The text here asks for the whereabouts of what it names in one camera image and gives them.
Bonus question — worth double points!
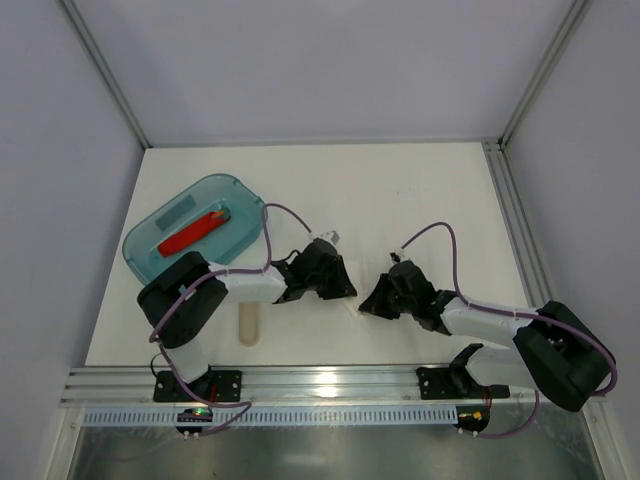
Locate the white paper napkin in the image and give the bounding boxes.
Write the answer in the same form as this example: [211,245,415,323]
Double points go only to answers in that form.
[343,296,365,319]

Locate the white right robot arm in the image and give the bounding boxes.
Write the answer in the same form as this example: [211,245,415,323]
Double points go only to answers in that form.
[359,260,615,412]

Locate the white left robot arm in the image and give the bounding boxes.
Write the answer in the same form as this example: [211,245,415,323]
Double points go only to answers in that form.
[137,237,357,403]

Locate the teal translucent plastic bin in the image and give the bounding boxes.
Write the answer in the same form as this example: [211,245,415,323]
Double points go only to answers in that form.
[122,173,264,285]

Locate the red flat plastic object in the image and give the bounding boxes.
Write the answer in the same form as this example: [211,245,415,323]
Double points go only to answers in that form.
[157,210,230,258]

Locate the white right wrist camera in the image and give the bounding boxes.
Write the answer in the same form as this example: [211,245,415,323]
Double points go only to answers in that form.
[389,248,410,264]

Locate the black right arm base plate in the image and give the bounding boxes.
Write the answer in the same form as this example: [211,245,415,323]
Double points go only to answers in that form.
[416,343,510,400]

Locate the aluminium right side rail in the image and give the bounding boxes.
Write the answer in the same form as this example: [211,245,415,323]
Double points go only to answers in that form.
[482,140,559,306]

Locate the aluminium rail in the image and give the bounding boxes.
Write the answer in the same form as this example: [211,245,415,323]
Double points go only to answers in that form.
[60,363,533,407]
[482,140,559,306]

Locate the slotted cable duct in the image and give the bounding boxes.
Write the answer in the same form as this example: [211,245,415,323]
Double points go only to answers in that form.
[82,405,458,428]

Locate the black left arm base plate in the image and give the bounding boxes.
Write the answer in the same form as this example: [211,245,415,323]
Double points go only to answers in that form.
[150,365,243,403]

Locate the aluminium front rail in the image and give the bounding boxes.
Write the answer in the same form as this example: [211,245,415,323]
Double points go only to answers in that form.
[60,363,533,407]

